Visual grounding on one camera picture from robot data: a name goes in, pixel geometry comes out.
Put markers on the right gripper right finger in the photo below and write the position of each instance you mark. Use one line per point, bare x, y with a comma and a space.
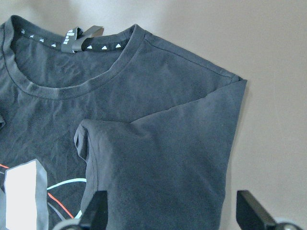
251, 215

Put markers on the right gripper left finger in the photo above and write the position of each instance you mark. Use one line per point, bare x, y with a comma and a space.
95, 217

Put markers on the black t-shirt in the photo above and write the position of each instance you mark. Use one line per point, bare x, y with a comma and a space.
131, 114

